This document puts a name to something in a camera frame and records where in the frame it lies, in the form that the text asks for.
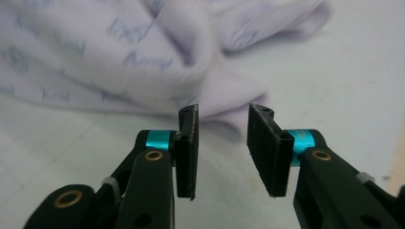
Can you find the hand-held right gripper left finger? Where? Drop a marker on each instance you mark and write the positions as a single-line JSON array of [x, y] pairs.
[[186, 159]]

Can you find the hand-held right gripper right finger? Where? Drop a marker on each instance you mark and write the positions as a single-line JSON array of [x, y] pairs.
[[270, 152]]

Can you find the lilac printed fleece blanket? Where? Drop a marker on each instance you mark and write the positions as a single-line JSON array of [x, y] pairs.
[[95, 54]]

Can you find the white grid mat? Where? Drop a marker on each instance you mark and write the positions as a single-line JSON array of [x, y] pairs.
[[63, 152]]

